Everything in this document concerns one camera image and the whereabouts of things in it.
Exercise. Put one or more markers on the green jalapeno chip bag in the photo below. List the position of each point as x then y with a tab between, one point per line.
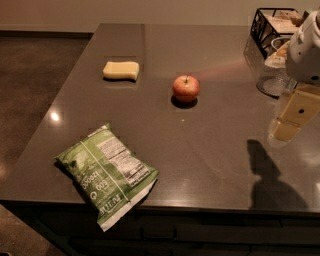
109	174

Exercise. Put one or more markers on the yellow sponge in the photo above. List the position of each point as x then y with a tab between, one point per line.
121	70

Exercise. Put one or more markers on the clear glass jar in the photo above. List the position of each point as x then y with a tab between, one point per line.
270	71

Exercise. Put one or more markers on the black wire basket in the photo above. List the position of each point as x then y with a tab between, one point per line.
271	23

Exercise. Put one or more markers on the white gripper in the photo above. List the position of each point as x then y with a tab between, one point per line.
305	55

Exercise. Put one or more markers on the red apple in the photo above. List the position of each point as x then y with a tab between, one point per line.
185	88

